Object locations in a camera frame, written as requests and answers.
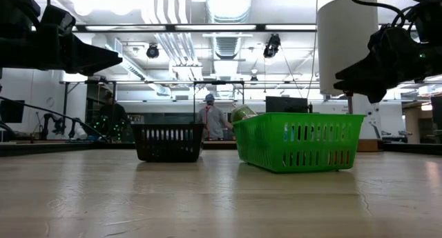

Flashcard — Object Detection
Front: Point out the black mounted camera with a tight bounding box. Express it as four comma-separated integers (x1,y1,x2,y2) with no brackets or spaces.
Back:
145,43,160,59

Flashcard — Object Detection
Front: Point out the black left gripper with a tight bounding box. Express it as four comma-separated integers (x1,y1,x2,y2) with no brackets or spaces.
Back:
0,22,124,77

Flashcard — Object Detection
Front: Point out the green plastic basket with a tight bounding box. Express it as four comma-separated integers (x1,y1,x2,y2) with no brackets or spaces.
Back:
233,112,366,173

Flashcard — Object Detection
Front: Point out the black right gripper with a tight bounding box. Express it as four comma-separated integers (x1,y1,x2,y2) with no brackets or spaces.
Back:
332,23,442,104

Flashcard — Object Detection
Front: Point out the black monitor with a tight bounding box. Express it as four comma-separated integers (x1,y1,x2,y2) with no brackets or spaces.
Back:
0,99,26,124
265,95,309,114

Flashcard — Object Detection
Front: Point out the person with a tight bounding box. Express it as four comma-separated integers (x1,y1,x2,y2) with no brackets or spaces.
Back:
98,90,131,142
195,93,234,141

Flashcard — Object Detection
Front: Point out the black plastic basket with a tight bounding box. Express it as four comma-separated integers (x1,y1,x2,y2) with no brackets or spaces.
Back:
130,123,206,163

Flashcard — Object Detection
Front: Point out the black white USB charger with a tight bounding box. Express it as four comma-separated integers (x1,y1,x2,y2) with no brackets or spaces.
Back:
230,105,259,123

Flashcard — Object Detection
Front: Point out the black gantry frame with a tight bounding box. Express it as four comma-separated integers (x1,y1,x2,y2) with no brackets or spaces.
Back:
60,79,247,128

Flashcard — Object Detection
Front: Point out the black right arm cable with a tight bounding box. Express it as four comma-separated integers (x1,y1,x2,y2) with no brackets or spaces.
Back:
347,0,427,28

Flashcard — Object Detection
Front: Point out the black hanging camera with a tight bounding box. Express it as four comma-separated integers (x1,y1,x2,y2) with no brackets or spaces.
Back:
262,33,281,59

